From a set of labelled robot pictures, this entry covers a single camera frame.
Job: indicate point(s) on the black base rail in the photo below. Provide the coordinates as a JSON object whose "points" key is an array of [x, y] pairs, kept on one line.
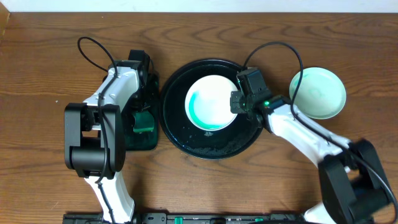
{"points": [[163, 218]]}

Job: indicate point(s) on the round black tray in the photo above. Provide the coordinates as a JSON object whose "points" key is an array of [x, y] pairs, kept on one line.
{"points": [[222, 144]]}

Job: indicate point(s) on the white plate with green stain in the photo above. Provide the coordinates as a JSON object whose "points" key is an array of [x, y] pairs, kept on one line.
{"points": [[207, 103]]}

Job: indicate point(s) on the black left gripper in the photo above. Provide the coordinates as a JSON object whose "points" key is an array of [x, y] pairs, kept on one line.
{"points": [[143, 101]]}

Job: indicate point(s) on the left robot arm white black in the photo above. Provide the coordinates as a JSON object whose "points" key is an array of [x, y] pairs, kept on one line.
{"points": [[120, 116]]}

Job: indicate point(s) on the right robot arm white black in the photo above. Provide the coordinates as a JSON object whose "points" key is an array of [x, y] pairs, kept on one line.
{"points": [[352, 180]]}

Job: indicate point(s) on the green and yellow sponge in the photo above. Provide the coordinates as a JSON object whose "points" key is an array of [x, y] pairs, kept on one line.
{"points": [[143, 122]]}

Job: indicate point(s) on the rectangular dark green tray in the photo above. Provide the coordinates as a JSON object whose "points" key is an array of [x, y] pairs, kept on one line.
{"points": [[145, 141]]}

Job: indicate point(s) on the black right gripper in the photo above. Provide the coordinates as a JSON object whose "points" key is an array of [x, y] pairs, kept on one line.
{"points": [[235, 107]]}

